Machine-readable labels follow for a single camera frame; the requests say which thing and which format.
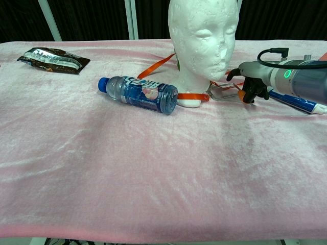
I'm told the blue plastic drink bottle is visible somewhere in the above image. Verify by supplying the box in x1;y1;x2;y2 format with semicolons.
98;76;179;115

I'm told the blue white toothpaste tube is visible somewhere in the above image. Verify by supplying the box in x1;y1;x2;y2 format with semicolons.
268;88;327;115

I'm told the brown snack packet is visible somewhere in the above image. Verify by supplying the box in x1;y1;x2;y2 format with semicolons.
16;47;91;75

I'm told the pink plush table cloth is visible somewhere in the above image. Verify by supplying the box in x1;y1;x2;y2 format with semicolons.
0;38;327;243

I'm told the orange lanyard strap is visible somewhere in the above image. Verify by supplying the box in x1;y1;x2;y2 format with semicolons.
137;53;246;102

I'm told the white foam mannequin head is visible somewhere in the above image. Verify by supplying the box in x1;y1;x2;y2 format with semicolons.
168;0;240;108

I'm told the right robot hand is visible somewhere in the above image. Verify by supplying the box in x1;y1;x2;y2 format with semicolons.
226;61;275;104

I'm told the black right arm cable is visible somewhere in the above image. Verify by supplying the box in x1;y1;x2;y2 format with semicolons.
257;47;327;69

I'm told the clear badge holder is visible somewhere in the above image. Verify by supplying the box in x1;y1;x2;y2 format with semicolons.
208;83;243;101

